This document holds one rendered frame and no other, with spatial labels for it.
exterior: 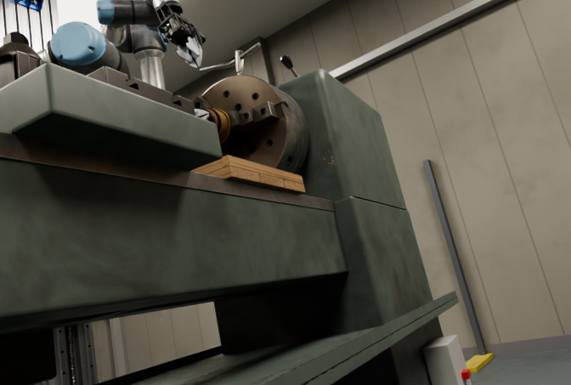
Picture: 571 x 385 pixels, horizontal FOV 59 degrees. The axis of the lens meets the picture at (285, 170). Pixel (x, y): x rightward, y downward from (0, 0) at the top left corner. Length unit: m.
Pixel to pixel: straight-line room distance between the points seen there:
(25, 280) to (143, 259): 0.17
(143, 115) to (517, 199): 3.31
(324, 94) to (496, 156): 2.56
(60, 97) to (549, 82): 3.53
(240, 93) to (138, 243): 0.73
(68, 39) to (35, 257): 0.90
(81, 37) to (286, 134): 0.56
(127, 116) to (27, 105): 0.11
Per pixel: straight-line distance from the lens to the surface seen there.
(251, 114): 1.22
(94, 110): 0.59
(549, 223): 3.74
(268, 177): 0.98
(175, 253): 0.72
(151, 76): 2.01
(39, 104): 0.57
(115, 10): 1.69
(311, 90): 1.40
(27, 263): 0.56
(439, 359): 1.54
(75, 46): 1.38
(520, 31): 3.98
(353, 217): 1.28
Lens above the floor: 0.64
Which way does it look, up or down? 14 degrees up
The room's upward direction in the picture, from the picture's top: 12 degrees counter-clockwise
